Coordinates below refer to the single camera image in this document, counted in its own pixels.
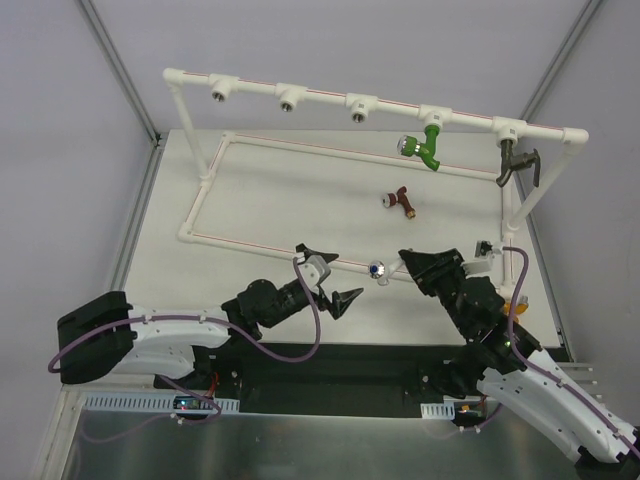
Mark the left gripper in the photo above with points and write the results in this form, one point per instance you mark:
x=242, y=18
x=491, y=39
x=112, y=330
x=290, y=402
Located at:
x=323, y=292

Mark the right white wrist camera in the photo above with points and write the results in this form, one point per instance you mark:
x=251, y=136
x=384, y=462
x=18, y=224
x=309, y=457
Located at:
x=484, y=256

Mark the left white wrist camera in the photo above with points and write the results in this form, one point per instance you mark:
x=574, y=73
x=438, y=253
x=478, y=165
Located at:
x=312, y=270

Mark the white PVC pipe frame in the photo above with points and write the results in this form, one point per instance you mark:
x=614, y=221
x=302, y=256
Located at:
x=257, y=195

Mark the dark grey lever faucet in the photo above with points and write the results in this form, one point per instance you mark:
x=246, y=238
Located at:
x=512, y=163

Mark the green water faucet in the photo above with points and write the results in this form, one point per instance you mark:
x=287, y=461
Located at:
x=409, y=146

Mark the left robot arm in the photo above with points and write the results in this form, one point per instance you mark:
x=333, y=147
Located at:
x=110, y=335

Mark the white water faucet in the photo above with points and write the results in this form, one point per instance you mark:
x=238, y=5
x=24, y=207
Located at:
x=384, y=272

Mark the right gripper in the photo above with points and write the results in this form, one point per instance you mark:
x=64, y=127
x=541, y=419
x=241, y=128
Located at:
x=451, y=273

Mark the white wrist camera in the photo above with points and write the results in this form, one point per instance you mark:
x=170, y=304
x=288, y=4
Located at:
x=312, y=270
x=484, y=256

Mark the brown water faucet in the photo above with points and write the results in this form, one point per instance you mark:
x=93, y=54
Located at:
x=399, y=198

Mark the white cable duct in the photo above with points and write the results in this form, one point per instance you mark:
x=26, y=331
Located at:
x=146, y=403
x=438, y=411

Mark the yellow water faucet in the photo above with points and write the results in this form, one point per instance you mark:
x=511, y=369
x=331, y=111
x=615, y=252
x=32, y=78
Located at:
x=519, y=307

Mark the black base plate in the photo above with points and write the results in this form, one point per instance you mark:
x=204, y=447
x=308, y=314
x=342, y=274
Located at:
x=379, y=381

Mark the left white cable duct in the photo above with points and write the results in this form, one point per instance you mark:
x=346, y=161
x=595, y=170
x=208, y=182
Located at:
x=146, y=403

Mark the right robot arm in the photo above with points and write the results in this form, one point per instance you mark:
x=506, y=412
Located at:
x=502, y=360

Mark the right white cable duct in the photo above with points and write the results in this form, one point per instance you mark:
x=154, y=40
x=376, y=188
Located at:
x=438, y=411

